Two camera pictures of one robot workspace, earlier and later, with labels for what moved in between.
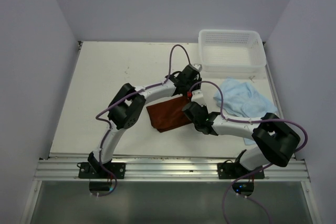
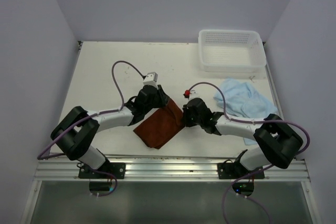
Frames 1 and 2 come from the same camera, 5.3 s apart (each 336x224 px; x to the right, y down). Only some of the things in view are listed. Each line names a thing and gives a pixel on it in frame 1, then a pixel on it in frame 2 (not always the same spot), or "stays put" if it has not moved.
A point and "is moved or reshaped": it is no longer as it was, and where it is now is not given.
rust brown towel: (168, 114) is moved or reshaped
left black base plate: (86, 171) stays put
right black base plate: (232, 170) stays put
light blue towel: (241, 99) stays put
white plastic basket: (231, 51) stays put
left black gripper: (196, 80) -> (163, 97)
